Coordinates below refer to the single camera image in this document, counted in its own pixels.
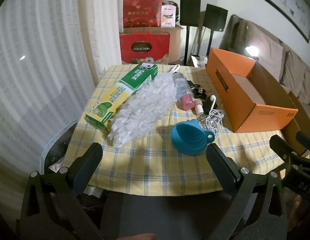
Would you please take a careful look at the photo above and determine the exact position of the white earphone cable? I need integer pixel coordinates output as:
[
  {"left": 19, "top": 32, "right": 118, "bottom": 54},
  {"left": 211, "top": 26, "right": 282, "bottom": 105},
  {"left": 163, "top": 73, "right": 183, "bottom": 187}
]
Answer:
[{"left": 197, "top": 94, "right": 225, "bottom": 140}]

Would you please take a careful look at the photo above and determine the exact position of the black star knob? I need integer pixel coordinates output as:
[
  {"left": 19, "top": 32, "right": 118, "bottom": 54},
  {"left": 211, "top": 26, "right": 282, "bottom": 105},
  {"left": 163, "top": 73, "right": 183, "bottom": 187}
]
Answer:
[
  {"left": 202, "top": 95, "right": 217, "bottom": 115},
  {"left": 190, "top": 84, "right": 207, "bottom": 100}
]

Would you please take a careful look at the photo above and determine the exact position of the small white pink bottle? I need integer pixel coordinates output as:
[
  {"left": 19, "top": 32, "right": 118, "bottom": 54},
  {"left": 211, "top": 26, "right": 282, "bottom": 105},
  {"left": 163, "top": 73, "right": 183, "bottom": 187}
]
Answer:
[{"left": 194, "top": 99, "right": 204, "bottom": 116}]

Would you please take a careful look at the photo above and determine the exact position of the blue collapsible funnel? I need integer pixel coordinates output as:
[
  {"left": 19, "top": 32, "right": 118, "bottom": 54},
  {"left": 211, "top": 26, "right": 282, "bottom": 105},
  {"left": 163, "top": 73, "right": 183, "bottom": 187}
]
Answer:
[{"left": 171, "top": 119, "right": 215, "bottom": 155}]

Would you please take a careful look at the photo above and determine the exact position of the clear bottle pink cap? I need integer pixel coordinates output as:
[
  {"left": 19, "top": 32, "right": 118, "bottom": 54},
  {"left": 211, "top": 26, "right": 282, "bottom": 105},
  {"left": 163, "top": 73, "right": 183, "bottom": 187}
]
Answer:
[{"left": 172, "top": 72, "right": 195, "bottom": 111}]

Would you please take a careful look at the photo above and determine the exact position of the green yellow toothpaste box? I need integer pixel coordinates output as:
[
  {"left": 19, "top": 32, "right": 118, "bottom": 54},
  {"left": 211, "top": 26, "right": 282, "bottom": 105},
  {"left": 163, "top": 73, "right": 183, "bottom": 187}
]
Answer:
[{"left": 85, "top": 63, "right": 158, "bottom": 134}]

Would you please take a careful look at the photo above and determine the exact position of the white fluffy duster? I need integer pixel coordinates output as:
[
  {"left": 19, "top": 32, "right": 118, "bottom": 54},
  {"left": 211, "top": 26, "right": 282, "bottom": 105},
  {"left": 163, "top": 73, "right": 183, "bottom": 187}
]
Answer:
[{"left": 108, "top": 64, "right": 180, "bottom": 147}]

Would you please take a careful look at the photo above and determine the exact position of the person right hand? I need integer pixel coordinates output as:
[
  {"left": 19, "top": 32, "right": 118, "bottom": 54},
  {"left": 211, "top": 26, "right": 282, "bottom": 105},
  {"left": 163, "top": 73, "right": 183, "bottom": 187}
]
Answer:
[{"left": 287, "top": 195, "right": 302, "bottom": 232}]

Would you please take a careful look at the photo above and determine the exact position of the person left hand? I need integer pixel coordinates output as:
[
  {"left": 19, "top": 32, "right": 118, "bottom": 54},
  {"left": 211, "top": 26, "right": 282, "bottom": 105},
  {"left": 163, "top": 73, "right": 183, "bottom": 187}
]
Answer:
[{"left": 117, "top": 233, "right": 157, "bottom": 240}]

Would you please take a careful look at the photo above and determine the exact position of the large brown carton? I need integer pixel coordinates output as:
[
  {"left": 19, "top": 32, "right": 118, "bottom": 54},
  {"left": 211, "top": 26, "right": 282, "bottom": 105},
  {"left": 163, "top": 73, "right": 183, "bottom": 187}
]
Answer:
[{"left": 280, "top": 90, "right": 310, "bottom": 156}]

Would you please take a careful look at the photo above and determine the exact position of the orange cardboard box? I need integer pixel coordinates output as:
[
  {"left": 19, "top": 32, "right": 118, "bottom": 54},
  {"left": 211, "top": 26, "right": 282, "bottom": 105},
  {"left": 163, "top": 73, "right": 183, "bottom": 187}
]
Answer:
[{"left": 206, "top": 48, "right": 298, "bottom": 133}]

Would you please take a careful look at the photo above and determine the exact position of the plastic storage bin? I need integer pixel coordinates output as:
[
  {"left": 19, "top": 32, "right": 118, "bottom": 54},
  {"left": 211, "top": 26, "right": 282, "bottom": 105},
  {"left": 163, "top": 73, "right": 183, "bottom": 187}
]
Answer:
[{"left": 39, "top": 120, "right": 77, "bottom": 174}]

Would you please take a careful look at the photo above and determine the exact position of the brown sofa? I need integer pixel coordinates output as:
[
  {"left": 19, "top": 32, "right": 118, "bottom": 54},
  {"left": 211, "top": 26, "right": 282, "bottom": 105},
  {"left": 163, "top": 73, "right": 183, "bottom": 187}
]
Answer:
[{"left": 220, "top": 15, "right": 310, "bottom": 119}]

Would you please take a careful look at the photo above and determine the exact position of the bright portable lamp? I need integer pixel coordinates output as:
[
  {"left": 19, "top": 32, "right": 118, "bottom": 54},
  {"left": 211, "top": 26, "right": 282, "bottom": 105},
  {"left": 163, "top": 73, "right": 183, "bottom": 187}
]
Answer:
[{"left": 243, "top": 46, "right": 260, "bottom": 61}]

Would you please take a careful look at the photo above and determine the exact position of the right black speaker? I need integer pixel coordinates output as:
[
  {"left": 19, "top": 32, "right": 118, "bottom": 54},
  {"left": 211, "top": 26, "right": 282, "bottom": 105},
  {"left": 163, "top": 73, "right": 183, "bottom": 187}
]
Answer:
[{"left": 203, "top": 4, "right": 228, "bottom": 56}]

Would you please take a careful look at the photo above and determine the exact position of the black speaker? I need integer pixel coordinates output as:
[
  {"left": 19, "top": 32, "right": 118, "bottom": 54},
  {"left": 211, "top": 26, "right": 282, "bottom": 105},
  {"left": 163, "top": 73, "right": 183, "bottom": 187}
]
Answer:
[
  {"left": 180, "top": 0, "right": 201, "bottom": 66},
  {"left": 203, "top": 4, "right": 228, "bottom": 56}
]

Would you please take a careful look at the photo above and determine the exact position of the brown cardboard box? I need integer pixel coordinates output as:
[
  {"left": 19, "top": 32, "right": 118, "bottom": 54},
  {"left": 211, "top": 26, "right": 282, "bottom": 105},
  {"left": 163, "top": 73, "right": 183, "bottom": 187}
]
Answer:
[{"left": 124, "top": 25, "right": 184, "bottom": 63}]

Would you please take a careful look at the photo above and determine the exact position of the left black speaker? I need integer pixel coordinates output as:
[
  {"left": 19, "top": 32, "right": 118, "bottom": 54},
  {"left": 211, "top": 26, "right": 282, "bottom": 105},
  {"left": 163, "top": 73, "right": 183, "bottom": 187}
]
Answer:
[{"left": 180, "top": 0, "right": 201, "bottom": 66}]

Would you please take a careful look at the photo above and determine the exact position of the red collection gift bag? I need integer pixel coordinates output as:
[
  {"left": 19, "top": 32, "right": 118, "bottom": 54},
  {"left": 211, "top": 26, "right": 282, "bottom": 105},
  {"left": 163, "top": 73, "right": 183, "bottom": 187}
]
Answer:
[{"left": 119, "top": 32, "right": 170, "bottom": 64}]

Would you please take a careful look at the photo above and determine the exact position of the white curtain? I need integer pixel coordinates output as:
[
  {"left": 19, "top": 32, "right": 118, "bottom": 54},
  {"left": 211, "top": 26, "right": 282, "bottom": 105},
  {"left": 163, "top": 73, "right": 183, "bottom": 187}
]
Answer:
[{"left": 0, "top": 0, "right": 125, "bottom": 176}]

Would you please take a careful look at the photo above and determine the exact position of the pink tissue pack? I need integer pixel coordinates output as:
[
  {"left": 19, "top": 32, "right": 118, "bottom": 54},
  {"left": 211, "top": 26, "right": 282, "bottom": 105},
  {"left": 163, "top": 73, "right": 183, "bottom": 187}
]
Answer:
[{"left": 160, "top": 4, "right": 176, "bottom": 28}]

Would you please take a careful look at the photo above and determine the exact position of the red gift bag upper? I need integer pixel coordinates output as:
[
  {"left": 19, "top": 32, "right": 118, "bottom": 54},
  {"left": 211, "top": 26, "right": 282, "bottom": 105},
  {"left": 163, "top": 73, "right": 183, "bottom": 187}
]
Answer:
[{"left": 123, "top": 0, "right": 163, "bottom": 28}]

